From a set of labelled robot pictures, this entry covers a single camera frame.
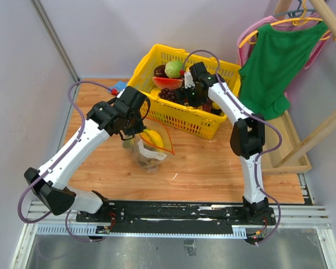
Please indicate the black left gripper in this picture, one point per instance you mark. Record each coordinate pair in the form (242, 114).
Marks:
(139, 128)

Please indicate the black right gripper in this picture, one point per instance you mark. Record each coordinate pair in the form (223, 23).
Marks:
(182, 93)

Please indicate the clear zip top bag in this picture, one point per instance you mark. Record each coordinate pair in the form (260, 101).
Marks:
(134, 146)

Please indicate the brown longan bunch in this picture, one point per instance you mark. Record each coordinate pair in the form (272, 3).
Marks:
(147, 163)

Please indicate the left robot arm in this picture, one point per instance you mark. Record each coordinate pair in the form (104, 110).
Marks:
(50, 182)

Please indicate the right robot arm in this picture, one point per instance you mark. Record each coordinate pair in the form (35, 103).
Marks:
(247, 137)

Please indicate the green tank top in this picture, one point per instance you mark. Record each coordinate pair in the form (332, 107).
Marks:
(277, 57)

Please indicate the purple grape bunch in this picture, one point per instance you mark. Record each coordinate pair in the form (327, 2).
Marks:
(168, 94)

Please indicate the blue cloth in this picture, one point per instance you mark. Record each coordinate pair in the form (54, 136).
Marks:
(118, 87)

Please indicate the watermelon slice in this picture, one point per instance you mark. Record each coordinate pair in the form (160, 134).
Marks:
(167, 83)

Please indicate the yellow plastic basket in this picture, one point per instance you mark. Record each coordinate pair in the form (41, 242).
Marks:
(185, 118)

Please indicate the yellow banana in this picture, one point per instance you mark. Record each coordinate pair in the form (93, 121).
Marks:
(152, 140)

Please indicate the green cabbage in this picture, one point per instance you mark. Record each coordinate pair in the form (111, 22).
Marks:
(173, 68)

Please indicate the pink shirt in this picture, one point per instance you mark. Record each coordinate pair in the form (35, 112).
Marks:
(245, 52)

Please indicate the wooden clothes rack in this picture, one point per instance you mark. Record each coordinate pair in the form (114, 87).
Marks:
(291, 157)

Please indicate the grey clothes hanger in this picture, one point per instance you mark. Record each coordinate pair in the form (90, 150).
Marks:
(283, 9)

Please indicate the yellow clothes hanger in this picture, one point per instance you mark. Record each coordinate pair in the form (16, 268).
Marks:
(297, 21)

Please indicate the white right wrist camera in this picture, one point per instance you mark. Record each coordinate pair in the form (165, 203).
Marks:
(188, 80)

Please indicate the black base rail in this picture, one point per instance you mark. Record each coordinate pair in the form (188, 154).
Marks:
(186, 218)

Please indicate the aluminium frame post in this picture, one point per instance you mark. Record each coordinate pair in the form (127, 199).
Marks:
(47, 24)

